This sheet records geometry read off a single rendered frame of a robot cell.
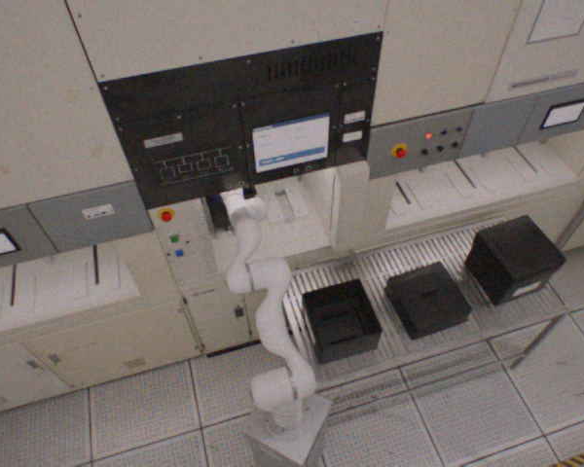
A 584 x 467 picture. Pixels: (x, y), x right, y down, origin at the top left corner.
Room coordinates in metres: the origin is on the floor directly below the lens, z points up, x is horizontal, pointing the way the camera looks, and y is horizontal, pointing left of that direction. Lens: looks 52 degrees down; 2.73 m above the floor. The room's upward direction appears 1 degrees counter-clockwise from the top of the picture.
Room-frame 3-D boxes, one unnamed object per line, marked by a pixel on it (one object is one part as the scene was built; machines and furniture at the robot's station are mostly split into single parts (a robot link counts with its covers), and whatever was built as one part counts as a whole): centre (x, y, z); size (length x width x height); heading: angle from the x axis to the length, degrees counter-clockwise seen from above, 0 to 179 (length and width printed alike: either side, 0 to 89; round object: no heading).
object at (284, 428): (0.58, 0.04, 0.85); 0.19 x 0.19 x 0.18
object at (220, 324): (1.68, 0.23, 0.98); 0.95 x 0.88 x 1.95; 16
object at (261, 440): (0.58, 0.04, 0.38); 0.28 x 0.28 x 0.76; 61
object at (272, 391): (0.57, 0.07, 1.07); 0.19 x 0.12 x 0.24; 105
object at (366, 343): (0.96, -0.20, 0.85); 0.28 x 0.28 x 0.17; 15
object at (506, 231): (1.23, -1.03, 0.89); 0.29 x 0.29 x 0.25; 20
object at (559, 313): (1.15, -0.61, 0.38); 1.30 x 0.60 x 0.76; 106
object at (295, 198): (1.61, 0.04, 0.89); 0.22 x 0.21 x 0.04; 16
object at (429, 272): (1.08, -0.62, 0.83); 0.29 x 0.29 x 0.13; 18
